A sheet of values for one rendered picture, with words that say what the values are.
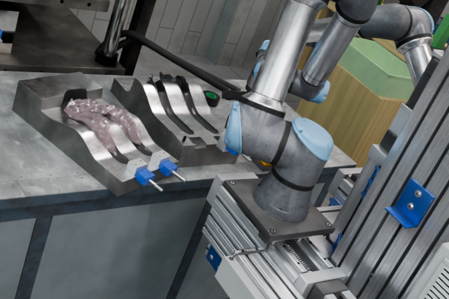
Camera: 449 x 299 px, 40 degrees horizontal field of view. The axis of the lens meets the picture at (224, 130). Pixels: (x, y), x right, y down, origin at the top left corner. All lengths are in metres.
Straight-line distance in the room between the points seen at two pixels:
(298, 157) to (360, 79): 2.90
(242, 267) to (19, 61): 1.33
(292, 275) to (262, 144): 0.32
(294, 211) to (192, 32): 3.79
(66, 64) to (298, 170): 1.31
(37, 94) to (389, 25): 1.11
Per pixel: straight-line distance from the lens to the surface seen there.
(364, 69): 4.34
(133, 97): 2.25
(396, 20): 2.00
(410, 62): 2.06
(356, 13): 1.56
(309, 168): 1.50
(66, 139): 1.93
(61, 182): 1.82
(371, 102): 4.25
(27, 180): 1.80
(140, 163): 1.85
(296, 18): 1.49
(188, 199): 2.16
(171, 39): 5.15
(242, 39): 5.32
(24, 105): 2.05
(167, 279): 2.42
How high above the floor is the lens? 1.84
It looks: 26 degrees down
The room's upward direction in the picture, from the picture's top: 22 degrees clockwise
